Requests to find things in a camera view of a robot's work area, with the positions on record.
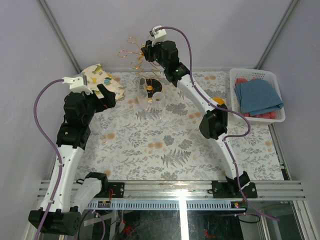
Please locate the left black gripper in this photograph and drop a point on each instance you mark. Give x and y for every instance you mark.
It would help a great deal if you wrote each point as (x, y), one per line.
(109, 100)

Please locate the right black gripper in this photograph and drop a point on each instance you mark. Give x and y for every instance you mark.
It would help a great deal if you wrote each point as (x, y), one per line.
(148, 50)

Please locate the gold wine glass rack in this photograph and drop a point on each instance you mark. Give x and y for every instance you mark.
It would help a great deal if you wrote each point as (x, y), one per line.
(152, 76)

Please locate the short clear wine glass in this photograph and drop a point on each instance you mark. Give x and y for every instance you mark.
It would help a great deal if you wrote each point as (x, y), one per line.
(159, 104)

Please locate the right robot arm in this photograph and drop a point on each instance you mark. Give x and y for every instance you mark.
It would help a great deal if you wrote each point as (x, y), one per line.
(214, 121)

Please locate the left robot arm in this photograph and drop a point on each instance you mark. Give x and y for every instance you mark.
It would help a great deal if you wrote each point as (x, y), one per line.
(60, 210)

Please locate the tall clear flute glass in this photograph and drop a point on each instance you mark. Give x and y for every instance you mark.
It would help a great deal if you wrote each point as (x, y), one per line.
(142, 93)

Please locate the dinosaur print cloth bag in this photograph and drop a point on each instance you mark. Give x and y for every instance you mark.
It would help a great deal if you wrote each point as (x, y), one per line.
(95, 75)

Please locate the floral table mat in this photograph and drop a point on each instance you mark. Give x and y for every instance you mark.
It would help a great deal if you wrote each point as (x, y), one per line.
(130, 143)

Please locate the yellow plastic goblet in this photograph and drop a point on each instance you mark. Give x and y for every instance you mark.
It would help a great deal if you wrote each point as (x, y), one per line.
(219, 101)

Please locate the white plastic basket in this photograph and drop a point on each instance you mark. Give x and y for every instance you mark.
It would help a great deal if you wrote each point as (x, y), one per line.
(255, 94)

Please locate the blue folded cloth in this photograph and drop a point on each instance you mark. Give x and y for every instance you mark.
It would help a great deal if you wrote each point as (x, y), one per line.
(257, 96)

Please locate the red cloth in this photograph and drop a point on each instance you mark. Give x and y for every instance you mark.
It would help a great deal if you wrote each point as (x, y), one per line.
(265, 115)

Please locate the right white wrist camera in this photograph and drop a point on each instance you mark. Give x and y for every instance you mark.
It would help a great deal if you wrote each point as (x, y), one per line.
(158, 35)

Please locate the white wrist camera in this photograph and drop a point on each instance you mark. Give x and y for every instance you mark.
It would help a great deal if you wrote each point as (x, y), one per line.
(78, 84)
(158, 35)

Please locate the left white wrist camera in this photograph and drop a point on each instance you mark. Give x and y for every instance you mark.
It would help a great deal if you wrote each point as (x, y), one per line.
(78, 84)

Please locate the aluminium front rail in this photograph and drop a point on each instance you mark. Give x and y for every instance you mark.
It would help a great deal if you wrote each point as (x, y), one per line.
(170, 195)

